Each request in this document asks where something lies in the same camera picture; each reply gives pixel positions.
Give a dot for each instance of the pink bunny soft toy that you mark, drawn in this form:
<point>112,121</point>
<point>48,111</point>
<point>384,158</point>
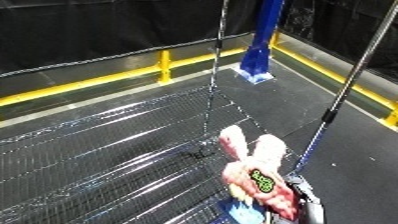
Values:
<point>254,180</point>

